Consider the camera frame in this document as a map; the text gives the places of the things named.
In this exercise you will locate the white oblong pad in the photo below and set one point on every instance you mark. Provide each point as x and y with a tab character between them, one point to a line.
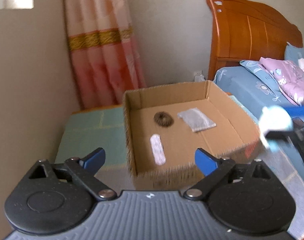
157	148

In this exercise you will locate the white and light blue cloth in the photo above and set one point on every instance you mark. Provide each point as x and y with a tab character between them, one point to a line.
274	120

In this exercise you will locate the purple floral pillow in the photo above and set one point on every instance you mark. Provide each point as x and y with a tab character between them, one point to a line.
292	77

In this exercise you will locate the wooden bed headboard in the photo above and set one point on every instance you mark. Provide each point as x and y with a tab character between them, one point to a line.
247	30

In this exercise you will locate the cardboard box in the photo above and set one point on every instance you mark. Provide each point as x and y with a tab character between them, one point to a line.
187	142

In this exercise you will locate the plain blue pillow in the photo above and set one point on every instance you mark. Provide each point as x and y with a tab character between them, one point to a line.
294	52

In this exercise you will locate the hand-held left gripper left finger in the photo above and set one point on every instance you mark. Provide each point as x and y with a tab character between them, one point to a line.
93	158

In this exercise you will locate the blue floral pillow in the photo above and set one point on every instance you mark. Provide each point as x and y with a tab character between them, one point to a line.
252	67

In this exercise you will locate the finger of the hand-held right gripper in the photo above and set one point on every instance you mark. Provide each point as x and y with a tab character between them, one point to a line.
279	135
299	111

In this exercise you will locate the pink floral curtain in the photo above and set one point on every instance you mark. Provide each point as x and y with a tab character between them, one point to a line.
101	42

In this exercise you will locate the grey mesh pouch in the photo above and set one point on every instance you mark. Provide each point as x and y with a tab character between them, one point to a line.
197	120

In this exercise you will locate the white wall socket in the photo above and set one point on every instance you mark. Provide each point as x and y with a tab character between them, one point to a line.
198	75

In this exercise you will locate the blue floral bed sheet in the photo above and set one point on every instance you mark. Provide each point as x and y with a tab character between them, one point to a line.
242	90

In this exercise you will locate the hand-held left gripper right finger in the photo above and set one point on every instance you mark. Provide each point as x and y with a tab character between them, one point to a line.
204	160

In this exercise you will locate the brown hair scrunchie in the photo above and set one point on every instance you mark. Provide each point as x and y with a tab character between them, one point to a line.
164	120

